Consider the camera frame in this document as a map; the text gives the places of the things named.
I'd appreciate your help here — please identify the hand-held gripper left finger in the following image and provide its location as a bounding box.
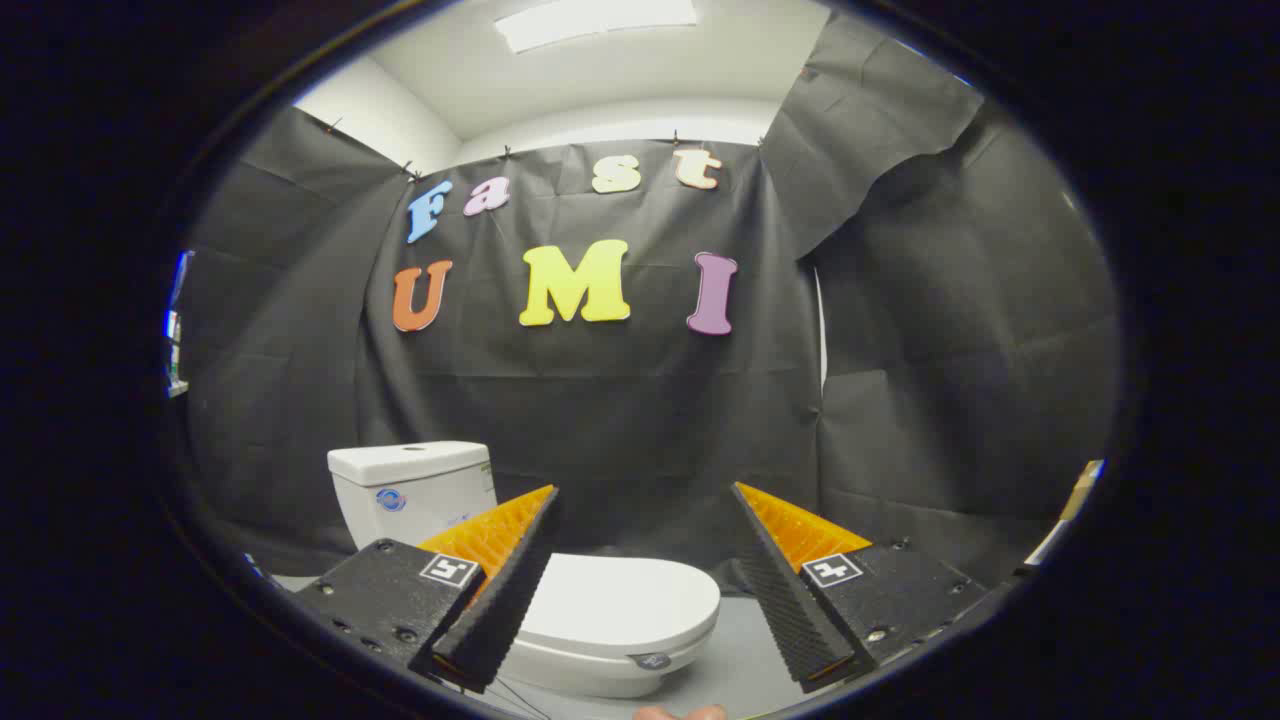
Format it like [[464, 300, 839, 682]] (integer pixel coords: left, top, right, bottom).
[[293, 485, 561, 694]]

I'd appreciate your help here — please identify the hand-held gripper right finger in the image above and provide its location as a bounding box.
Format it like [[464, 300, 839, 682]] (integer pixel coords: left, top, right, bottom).
[[730, 481, 991, 694]]

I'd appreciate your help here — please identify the white toilet lid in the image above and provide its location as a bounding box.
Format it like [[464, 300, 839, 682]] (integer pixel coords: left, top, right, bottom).
[[515, 553, 722, 669]]

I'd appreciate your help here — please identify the white ceramic toilet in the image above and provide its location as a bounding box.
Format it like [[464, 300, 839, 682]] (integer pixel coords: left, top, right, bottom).
[[327, 441, 722, 699]]

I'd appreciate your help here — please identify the black backdrop cloth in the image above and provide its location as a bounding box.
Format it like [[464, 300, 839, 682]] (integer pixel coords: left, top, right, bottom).
[[185, 10, 1121, 591]]

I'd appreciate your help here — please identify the ceiling light panel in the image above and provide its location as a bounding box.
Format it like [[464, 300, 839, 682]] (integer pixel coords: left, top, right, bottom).
[[495, 0, 699, 53]]

